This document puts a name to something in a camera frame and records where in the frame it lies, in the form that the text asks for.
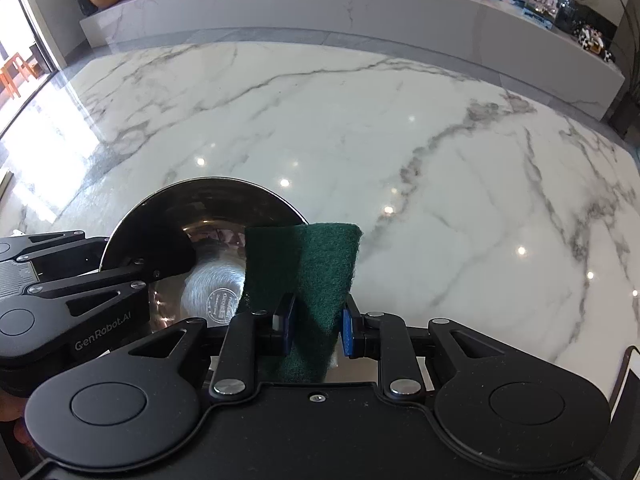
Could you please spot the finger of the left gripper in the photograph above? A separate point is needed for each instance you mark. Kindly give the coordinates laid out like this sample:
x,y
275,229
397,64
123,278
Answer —
x,y
164,256

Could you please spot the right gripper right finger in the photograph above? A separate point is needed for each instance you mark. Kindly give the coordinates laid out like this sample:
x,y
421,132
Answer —
x,y
360,333

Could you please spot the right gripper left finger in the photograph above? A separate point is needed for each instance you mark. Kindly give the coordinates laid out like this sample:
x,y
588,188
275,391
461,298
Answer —
x,y
282,323

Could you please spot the green scouring pad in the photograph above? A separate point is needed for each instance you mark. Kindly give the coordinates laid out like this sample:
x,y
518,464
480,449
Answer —
x,y
315,264

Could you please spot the stainless steel bowl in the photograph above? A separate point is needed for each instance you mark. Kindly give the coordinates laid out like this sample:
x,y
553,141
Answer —
x,y
214,213

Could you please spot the person's left hand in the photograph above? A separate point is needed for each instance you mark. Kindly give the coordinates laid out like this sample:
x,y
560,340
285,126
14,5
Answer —
x,y
12,409

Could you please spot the orange chair outside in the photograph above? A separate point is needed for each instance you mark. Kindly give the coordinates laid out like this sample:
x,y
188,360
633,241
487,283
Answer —
x,y
15,65

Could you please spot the white marble sideboard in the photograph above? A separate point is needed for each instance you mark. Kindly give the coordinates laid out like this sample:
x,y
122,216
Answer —
x,y
484,32

